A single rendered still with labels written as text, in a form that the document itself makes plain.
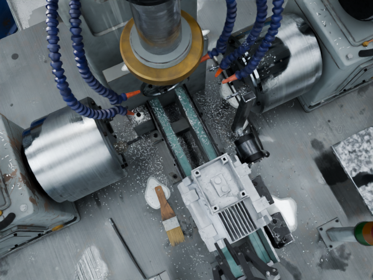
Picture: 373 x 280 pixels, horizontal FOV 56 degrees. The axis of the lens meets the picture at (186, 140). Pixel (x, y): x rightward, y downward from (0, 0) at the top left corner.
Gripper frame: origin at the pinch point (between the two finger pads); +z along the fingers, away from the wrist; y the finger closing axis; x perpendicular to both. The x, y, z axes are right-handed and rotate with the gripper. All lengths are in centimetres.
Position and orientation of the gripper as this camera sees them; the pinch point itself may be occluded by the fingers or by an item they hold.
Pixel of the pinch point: (226, 253)
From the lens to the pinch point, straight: 81.6
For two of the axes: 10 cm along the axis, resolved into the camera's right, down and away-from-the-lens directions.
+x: 3.9, 8.8, 2.7
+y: -9.0, 4.2, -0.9
